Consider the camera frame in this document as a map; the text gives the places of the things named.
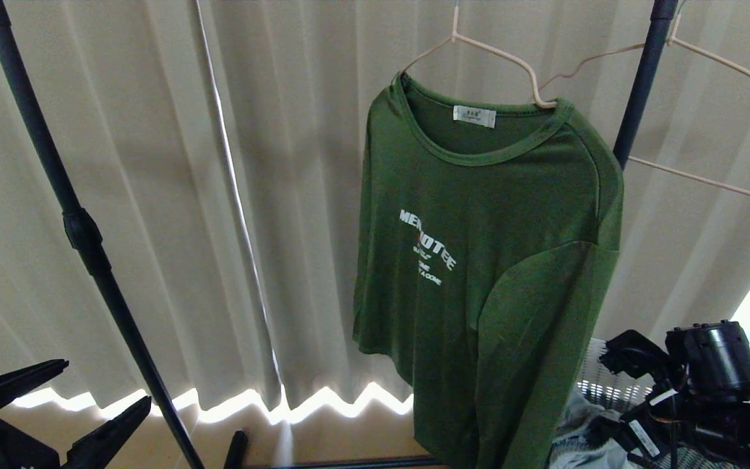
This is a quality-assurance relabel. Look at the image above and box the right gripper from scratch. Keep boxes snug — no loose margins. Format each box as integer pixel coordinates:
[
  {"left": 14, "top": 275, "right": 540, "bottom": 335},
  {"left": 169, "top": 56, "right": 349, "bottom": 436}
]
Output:
[{"left": 609, "top": 397, "right": 750, "bottom": 469}]

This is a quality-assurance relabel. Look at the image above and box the green shirt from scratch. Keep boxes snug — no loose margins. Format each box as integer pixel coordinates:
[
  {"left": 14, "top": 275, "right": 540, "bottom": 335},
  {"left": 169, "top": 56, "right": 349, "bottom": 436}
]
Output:
[{"left": 352, "top": 72, "right": 624, "bottom": 469}]

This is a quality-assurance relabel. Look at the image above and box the pink clothes hanger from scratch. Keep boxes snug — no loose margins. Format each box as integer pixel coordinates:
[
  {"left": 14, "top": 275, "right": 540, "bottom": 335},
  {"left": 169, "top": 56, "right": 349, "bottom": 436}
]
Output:
[
  {"left": 401, "top": 0, "right": 558, "bottom": 109},
  {"left": 535, "top": 13, "right": 750, "bottom": 209}
]

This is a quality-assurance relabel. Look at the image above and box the white laundry basket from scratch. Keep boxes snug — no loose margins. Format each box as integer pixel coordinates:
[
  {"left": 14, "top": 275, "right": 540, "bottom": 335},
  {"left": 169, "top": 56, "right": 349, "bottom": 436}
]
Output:
[{"left": 548, "top": 339, "right": 740, "bottom": 469}]

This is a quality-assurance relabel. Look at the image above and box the black clothes rack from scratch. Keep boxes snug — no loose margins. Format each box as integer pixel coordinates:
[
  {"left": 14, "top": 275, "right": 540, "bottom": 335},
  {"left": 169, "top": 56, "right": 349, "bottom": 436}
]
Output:
[{"left": 0, "top": 0, "right": 678, "bottom": 469}]

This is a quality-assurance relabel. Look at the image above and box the pale grey garment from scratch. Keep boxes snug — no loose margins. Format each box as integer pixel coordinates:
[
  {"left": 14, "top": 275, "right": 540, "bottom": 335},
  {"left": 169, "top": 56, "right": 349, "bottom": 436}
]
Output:
[{"left": 551, "top": 388, "right": 623, "bottom": 457}]

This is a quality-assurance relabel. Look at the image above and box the beige curtain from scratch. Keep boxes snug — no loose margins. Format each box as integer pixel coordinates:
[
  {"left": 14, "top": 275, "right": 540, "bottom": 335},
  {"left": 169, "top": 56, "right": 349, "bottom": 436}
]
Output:
[{"left": 0, "top": 0, "right": 750, "bottom": 411}]

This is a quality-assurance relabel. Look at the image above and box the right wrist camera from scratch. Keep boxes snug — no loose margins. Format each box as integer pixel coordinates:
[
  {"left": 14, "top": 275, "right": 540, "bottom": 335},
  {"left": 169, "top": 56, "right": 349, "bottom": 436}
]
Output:
[{"left": 600, "top": 329, "right": 672, "bottom": 382}]

